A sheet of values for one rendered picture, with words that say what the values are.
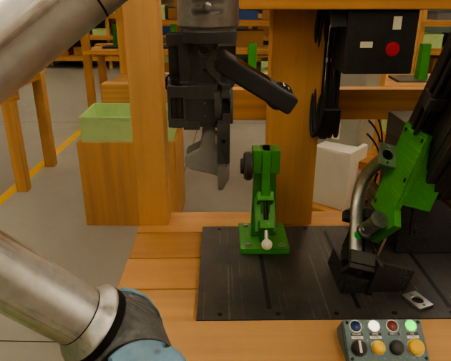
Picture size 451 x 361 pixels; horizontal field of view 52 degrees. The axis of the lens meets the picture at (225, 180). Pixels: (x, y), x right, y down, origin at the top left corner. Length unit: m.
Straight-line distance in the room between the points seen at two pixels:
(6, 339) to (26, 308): 1.92
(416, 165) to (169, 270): 0.64
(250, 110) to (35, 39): 1.04
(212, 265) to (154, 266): 0.15
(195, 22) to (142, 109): 0.76
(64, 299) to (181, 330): 0.40
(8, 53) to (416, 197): 0.86
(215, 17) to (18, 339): 2.16
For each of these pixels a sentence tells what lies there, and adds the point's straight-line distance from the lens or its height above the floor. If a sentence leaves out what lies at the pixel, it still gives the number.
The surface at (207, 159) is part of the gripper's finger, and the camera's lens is 0.61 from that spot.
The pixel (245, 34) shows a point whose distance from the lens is 7.92.
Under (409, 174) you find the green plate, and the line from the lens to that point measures 1.03.
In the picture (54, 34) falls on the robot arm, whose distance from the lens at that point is 0.40.
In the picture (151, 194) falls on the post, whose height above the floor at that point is 0.98.
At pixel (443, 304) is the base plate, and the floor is 0.90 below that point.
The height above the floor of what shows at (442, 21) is 1.12.
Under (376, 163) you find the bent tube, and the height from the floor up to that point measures 1.18.
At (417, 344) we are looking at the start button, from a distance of 0.96.
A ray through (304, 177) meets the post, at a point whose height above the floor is 1.03.
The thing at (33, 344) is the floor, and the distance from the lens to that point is 2.48.
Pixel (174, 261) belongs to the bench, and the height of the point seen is 0.88.
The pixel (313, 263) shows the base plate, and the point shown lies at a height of 0.90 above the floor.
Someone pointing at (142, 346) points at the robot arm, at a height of 1.12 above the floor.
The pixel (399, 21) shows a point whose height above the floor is 1.47.
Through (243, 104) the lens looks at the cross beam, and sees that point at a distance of 1.38.
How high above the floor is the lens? 1.54
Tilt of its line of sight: 22 degrees down
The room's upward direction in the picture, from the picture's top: straight up
